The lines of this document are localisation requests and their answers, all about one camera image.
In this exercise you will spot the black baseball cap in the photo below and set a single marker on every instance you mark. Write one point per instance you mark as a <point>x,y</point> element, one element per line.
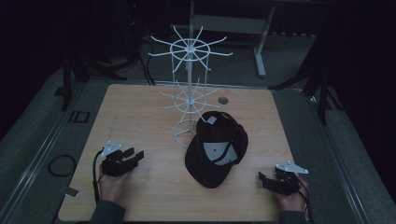
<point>214,152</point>

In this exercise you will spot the grey tape strip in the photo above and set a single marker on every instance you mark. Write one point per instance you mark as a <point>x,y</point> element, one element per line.
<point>71,191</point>

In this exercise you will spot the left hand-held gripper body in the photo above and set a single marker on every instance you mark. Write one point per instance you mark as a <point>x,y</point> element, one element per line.
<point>115,165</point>

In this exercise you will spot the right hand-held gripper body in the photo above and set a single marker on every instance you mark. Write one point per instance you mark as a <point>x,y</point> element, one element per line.
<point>288,180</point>

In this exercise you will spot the round grey table grommet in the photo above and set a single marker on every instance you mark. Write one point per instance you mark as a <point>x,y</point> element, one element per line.
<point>223,100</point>

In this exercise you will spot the person's right hand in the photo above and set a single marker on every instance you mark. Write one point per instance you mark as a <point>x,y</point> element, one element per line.
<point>292,199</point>

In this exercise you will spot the person's left hand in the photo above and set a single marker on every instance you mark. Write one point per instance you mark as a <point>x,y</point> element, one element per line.
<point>112,185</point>

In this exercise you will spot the black tripod stand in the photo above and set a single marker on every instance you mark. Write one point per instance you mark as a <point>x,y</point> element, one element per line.
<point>322,90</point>
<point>67,84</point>

